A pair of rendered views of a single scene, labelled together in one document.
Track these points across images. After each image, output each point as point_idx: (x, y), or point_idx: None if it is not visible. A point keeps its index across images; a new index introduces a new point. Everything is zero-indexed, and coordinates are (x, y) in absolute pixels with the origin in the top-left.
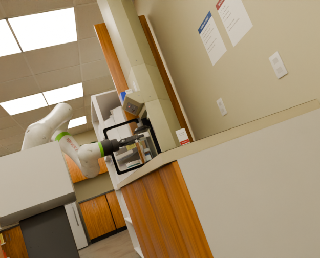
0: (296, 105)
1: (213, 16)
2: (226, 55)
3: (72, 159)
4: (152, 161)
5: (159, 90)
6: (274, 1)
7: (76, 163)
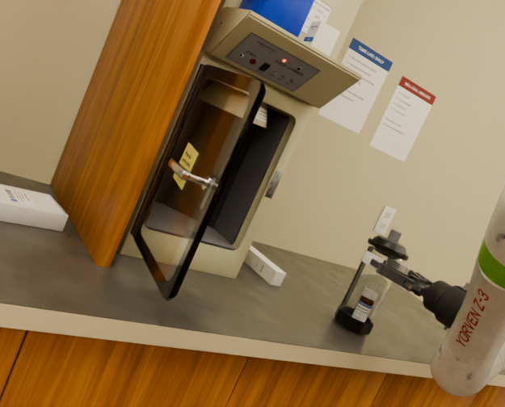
0: (406, 290)
1: (388, 77)
2: (351, 136)
3: (502, 344)
4: None
5: None
6: (431, 174)
7: (496, 357)
